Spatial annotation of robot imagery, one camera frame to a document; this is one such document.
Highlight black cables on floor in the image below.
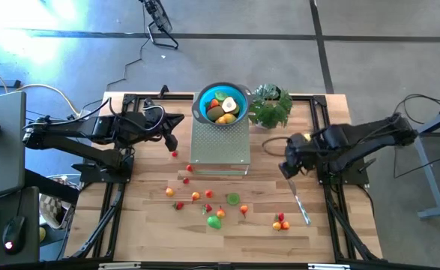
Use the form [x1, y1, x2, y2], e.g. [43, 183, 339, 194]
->
[391, 93, 440, 179]

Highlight black computer mouse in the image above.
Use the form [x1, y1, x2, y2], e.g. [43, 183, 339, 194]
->
[1, 215, 26, 256]

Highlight black floor fan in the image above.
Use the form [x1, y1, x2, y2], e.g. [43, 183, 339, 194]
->
[139, 0, 180, 50]

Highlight grey desk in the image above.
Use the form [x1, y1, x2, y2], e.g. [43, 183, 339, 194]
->
[0, 91, 27, 202]

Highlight grey floor bar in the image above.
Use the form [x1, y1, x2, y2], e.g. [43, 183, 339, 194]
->
[0, 78, 22, 89]

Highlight cream hose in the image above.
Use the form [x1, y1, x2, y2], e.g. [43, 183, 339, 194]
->
[0, 61, 79, 113]

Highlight blue collapsible colander bowl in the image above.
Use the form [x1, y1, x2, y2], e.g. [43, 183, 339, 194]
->
[191, 82, 251, 128]

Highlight silver table knife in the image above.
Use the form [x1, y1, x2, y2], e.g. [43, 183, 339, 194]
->
[287, 178, 313, 227]

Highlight silver metal bracket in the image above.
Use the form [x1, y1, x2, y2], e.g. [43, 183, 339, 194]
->
[308, 263, 352, 270]
[98, 262, 142, 270]

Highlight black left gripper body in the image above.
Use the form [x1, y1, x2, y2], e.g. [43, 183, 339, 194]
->
[139, 97, 170, 143]

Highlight blue grey table frame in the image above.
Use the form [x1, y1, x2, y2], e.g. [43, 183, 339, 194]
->
[414, 104, 440, 219]

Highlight beige checkered cushion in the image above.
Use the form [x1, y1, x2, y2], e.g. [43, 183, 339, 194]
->
[38, 175, 76, 230]

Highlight black looped gripper cable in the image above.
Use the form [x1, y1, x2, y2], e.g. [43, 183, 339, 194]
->
[260, 136, 292, 158]

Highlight black desk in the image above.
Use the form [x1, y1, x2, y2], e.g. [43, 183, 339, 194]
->
[0, 186, 40, 268]

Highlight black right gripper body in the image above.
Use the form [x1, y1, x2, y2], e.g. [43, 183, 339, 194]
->
[283, 134, 318, 168]

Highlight black floor cable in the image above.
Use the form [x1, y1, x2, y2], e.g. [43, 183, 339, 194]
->
[80, 3, 149, 113]

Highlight black aluminium table frame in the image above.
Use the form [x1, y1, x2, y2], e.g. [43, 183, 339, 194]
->
[64, 92, 384, 263]

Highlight green toy pear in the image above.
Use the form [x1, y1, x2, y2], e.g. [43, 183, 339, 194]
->
[206, 214, 223, 231]

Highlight potted green plant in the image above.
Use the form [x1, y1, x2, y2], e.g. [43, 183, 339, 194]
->
[247, 83, 294, 131]

